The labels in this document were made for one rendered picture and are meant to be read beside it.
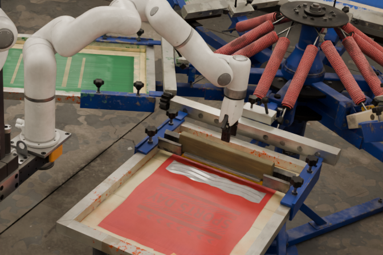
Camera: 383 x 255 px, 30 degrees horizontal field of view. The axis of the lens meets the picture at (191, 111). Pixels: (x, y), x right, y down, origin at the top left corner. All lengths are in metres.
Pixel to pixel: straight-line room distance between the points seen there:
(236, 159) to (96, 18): 0.73
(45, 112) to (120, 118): 2.54
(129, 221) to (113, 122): 2.47
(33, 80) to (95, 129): 2.46
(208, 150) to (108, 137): 2.07
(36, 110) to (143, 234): 0.50
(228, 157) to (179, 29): 0.54
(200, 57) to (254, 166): 0.47
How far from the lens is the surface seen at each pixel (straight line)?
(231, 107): 2.37
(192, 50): 2.22
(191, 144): 2.55
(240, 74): 2.32
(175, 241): 2.22
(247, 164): 2.48
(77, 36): 2.14
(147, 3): 2.25
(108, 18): 2.11
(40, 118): 2.25
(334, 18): 3.12
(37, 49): 2.18
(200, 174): 2.53
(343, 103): 2.99
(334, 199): 4.27
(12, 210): 3.92
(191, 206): 2.37
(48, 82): 2.19
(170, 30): 2.18
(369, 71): 3.03
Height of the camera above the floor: 2.35
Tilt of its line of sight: 29 degrees down
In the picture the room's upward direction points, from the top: 7 degrees clockwise
